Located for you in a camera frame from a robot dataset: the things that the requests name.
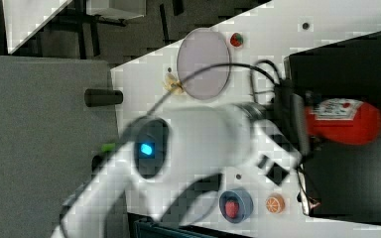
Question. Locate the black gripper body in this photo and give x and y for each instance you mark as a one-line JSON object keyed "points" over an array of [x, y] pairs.
{"points": [[289, 109]]}

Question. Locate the red ketchup bottle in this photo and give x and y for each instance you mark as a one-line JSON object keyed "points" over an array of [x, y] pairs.
{"points": [[344, 121]]}

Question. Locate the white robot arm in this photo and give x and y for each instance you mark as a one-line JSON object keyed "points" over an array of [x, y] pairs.
{"points": [[179, 156]]}

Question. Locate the orange toy half slice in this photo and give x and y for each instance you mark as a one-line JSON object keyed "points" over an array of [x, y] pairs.
{"points": [[275, 203]]}

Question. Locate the red toy strawberry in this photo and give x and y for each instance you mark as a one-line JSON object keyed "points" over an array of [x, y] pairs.
{"points": [[236, 40]]}

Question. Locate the blue bowl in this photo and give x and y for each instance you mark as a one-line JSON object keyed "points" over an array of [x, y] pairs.
{"points": [[244, 199]]}

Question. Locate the red toy raspberry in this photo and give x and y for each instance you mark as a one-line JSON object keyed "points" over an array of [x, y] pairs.
{"points": [[231, 208]]}

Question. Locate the grey round plate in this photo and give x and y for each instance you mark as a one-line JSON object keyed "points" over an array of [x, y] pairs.
{"points": [[201, 48]]}

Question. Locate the yellow toy banana peel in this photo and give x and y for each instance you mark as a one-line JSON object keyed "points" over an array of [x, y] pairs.
{"points": [[172, 84]]}

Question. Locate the white side table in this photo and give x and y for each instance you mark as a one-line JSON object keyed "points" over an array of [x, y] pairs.
{"points": [[24, 18]]}

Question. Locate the black cylinder post upper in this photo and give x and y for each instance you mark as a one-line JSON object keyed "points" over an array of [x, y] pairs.
{"points": [[102, 97]]}

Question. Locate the black cylinder post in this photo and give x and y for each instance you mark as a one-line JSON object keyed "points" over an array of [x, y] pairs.
{"points": [[102, 97], [97, 163]]}

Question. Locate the black cylinder post lower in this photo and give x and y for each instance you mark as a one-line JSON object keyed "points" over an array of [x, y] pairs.
{"points": [[97, 163]]}

